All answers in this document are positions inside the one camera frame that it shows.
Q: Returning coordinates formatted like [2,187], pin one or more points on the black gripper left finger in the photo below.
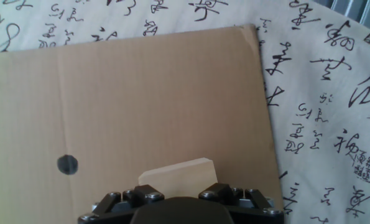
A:
[116,203]

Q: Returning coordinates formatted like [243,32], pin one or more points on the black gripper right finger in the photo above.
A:
[253,202]

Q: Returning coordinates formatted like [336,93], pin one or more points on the light wooden block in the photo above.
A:
[181,179]

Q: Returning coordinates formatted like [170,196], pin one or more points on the brown cardboard sheet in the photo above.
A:
[141,109]

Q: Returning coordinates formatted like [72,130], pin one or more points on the white calligraphy print cloth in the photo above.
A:
[327,124]

